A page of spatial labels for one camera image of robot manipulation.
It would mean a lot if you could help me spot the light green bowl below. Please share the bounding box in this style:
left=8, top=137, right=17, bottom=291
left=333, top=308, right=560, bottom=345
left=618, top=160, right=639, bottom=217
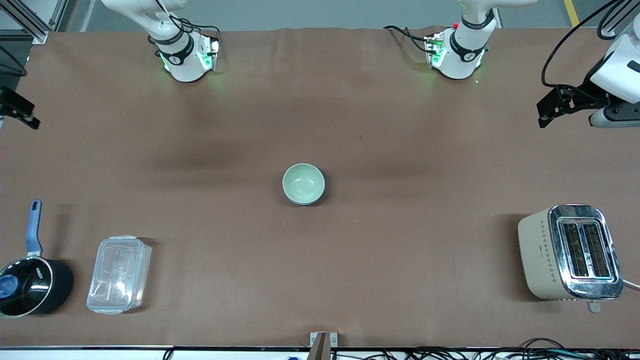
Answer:
left=282, top=163, right=325, bottom=204

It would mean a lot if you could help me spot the beige chrome toaster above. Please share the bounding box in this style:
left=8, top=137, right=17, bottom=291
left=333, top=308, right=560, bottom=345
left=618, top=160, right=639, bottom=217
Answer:
left=517, top=204, right=625, bottom=314

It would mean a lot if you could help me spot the glass lid with blue knob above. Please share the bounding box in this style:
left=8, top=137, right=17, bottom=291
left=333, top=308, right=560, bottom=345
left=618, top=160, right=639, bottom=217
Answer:
left=0, top=257, right=53, bottom=317

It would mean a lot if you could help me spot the clear plastic lidded container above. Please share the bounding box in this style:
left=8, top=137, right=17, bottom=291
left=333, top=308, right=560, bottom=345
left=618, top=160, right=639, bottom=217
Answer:
left=86, top=235, right=153, bottom=316

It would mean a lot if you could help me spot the brown table cover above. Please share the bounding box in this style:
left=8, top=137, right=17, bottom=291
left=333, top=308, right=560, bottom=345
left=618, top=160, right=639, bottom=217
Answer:
left=0, top=27, right=640, bottom=348

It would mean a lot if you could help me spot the aluminium frame post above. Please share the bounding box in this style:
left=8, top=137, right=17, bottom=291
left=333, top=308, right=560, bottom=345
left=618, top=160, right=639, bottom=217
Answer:
left=0, top=0, right=51, bottom=44

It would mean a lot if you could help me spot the black left arm base cable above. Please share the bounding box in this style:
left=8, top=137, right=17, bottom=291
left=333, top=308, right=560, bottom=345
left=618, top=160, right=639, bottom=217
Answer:
left=383, top=25, right=436, bottom=56

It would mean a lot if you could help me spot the black arm base cable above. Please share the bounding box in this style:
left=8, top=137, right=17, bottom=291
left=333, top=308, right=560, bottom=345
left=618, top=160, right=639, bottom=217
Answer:
left=150, top=0, right=222, bottom=48
left=383, top=25, right=436, bottom=56

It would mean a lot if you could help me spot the black pot with blue handle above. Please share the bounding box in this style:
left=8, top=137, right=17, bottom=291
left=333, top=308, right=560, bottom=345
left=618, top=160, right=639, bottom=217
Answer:
left=0, top=199, right=75, bottom=319

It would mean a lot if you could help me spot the black right arm base cable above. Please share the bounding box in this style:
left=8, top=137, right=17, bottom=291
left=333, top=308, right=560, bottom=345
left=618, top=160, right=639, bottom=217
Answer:
left=150, top=0, right=222, bottom=48

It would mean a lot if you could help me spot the black cable bundle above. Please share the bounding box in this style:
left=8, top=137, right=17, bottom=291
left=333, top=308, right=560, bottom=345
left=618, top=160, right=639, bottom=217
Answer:
left=330, top=337, right=640, bottom=360

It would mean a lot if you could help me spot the metal table edge bracket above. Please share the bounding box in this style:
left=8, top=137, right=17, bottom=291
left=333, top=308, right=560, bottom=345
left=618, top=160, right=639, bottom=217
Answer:
left=309, top=331, right=339, bottom=360

